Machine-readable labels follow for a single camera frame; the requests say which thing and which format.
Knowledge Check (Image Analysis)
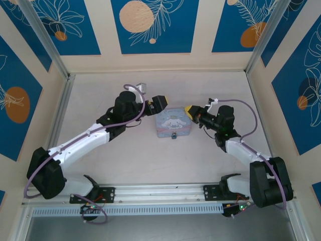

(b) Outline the blue cartoon tin box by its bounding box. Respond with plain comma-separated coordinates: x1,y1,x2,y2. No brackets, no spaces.
154,106,194,139

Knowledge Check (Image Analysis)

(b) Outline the black controller board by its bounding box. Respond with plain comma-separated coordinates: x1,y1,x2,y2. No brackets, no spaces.
79,203,101,214
222,202,253,218

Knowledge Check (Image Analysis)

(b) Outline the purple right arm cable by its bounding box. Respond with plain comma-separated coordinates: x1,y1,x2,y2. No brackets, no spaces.
217,98,288,209

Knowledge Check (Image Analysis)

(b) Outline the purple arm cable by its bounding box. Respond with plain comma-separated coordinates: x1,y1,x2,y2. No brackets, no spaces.
24,83,148,199
217,98,288,209

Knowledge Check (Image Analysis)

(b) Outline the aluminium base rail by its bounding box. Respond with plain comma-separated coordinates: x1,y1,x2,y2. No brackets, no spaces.
22,183,298,205

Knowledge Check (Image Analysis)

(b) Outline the aluminium frame post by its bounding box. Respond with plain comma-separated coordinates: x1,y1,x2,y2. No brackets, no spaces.
18,0,70,79
245,0,289,74

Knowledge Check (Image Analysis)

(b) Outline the grey slotted cable duct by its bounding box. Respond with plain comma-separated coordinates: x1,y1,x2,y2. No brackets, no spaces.
32,203,224,217

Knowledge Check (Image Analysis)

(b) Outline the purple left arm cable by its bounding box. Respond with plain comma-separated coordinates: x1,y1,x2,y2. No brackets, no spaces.
24,83,148,199

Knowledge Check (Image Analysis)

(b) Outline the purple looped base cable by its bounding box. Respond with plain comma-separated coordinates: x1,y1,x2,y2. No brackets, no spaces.
80,195,109,224

